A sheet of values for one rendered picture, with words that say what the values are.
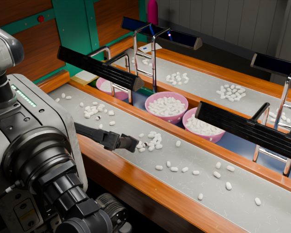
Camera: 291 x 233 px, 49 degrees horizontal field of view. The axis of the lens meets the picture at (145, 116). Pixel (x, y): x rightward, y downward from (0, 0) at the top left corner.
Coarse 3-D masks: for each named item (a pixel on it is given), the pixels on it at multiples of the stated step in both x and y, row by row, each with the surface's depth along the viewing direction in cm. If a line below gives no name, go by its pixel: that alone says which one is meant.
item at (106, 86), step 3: (105, 81) 227; (108, 81) 228; (102, 84) 224; (105, 84) 224; (108, 84) 225; (102, 87) 222; (105, 87) 221; (108, 87) 220; (123, 87) 219; (105, 90) 219; (108, 90) 217; (117, 90) 216
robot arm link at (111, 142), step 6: (78, 126) 146; (84, 126) 146; (78, 132) 146; (84, 132) 145; (90, 132) 145; (96, 132) 145; (102, 132) 144; (108, 132) 144; (90, 138) 145; (96, 138) 144; (102, 138) 145; (108, 138) 144; (114, 138) 144; (102, 144) 144; (108, 144) 143; (114, 144) 145
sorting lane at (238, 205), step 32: (96, 128) 185; (128, 128) 184; (128, 160) 163; (160, 160) 162; (192, 160) 161; (224, 160) 160; (192, 192) 145; (224, 192) 145; (256, 192) 144; (288, 192) 143; (256, 224) 131; (288, 224) 130
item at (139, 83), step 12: (60, 48) 188; (72, 60) 182; (84, 60) 177; (96, 60) 172; (96, 72) 172; (108, 72) 167; (120, 72) 162; (120, 84) 163; (132, 84) 158; (144, 84) 162
